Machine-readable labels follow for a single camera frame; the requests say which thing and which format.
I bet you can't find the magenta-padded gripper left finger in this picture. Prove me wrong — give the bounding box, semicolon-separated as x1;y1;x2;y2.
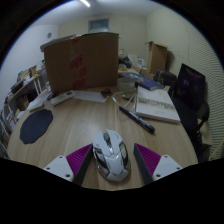
43;143;94;187

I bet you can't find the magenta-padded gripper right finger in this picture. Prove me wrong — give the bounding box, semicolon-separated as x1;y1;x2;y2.
133;142;184;186

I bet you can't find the white and black computer mouse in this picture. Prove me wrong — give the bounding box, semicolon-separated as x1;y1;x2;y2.
91;128;132;183

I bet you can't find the dark scalloped mouse pad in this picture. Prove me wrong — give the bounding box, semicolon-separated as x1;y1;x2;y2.
19;108;54;145

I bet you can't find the black marker pen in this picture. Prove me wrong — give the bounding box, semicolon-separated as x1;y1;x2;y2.
118;105;156;135

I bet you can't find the large white book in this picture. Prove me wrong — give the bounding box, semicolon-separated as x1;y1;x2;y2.
134;85;182;124

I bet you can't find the shelf unit with books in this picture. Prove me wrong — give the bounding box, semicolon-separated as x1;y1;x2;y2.
0;104;21;159

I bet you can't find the white remote control with display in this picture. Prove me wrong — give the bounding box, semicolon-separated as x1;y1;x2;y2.
49;90;76;107

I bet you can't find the white paper sheet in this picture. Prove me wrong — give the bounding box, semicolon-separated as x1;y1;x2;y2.
73;90;110;104

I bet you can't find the black office chair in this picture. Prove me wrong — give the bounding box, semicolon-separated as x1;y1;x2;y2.
168;63;212;161

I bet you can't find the blue book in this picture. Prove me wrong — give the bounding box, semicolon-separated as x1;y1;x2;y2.
134;79;165;92

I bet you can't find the wooden side desk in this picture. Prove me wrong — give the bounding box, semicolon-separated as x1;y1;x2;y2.
4;64;46;113

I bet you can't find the black bag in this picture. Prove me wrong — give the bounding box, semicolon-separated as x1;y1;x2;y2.
153;69;178;88

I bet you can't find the tall open cardboard box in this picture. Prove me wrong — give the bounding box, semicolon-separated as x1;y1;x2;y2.
145;40;169;74

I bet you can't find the large brown cardboard sheet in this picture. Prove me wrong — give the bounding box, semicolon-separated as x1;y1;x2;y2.
43;32;120;95

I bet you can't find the grey framed glass door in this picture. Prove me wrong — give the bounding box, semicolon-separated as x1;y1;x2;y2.
87;17;110;34

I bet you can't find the ceiling tube light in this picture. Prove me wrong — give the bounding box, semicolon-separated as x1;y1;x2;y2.
79;0;92;8

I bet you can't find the white cable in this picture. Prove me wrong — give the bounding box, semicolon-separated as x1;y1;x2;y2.
111;93;136;108

